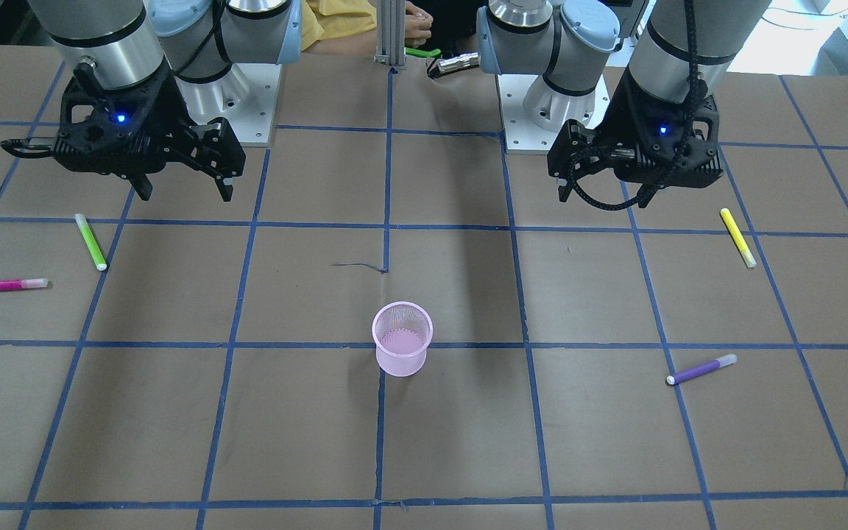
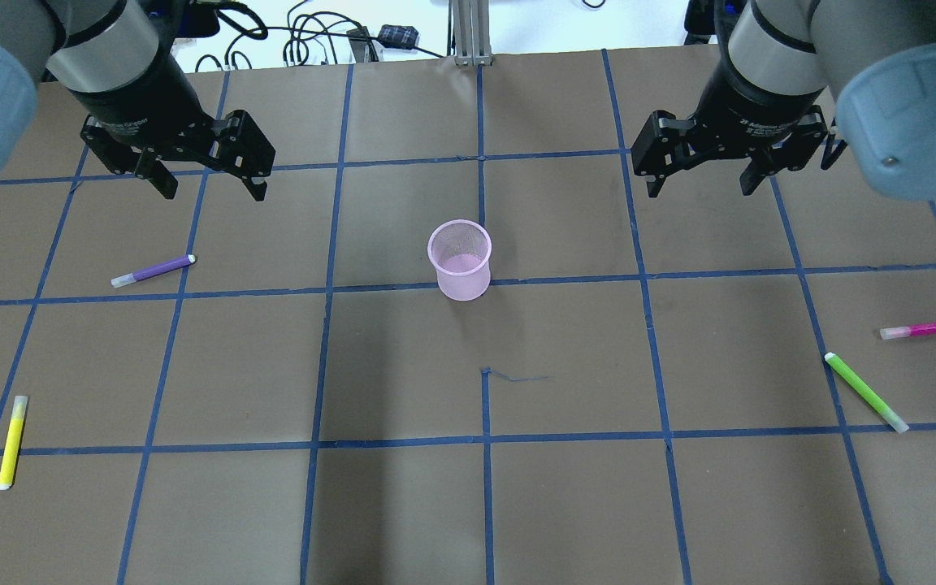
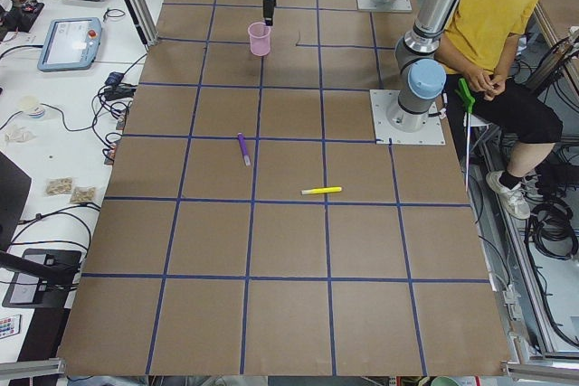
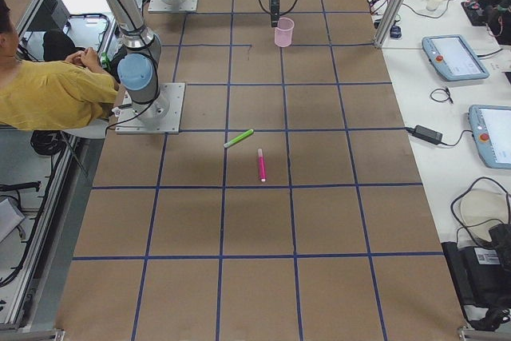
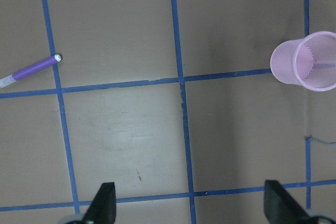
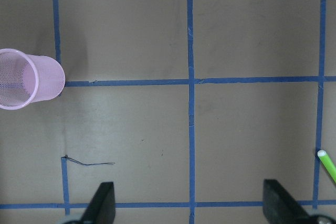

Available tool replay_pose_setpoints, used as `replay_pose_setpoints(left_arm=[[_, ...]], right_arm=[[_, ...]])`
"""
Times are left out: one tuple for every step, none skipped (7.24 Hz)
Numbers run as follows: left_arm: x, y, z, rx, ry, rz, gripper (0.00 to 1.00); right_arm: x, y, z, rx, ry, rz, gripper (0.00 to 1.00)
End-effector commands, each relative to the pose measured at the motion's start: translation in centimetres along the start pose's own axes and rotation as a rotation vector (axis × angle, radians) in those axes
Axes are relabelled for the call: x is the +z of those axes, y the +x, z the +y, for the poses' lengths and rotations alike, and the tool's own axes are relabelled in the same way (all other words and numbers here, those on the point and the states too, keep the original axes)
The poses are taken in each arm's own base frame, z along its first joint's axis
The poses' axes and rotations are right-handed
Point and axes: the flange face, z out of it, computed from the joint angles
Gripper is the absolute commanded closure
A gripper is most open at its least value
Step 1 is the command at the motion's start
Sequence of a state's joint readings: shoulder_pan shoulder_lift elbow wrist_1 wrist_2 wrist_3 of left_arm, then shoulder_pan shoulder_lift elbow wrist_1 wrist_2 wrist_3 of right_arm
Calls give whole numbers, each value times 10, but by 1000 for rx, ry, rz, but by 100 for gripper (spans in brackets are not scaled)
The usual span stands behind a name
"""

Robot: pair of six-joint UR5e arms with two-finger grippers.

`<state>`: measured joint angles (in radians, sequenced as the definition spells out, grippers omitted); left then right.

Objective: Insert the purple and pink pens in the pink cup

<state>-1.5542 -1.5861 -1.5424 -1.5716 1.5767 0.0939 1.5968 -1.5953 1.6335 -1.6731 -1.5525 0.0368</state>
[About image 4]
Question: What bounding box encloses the round white disc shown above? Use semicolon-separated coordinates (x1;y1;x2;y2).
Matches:
460;189;509;242

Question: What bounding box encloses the pink plastic cup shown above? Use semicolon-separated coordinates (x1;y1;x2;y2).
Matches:
274;18;295;48

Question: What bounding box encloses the lower blue teach pendant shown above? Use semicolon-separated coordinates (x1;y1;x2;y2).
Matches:
468;105;510;169

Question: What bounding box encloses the upper blue teach pendant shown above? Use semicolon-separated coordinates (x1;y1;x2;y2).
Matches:
422;34;489;81

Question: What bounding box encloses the black power adapter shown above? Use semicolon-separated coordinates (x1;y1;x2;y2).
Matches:
413;125;442;145

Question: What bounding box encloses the blue teach pendant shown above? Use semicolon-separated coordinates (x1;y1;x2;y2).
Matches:
422;34;489;81
468;105;510;169

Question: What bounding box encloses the person in yellow shirt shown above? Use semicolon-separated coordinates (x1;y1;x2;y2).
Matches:
1;0;119;131

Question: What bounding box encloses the green highlighter pen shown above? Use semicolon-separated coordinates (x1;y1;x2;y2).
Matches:
224;129;254;149

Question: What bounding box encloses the black device box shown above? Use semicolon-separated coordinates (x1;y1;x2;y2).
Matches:
442;242;510;331

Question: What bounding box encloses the pink highlighter pen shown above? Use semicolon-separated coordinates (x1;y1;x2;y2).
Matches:
257;149;267;182

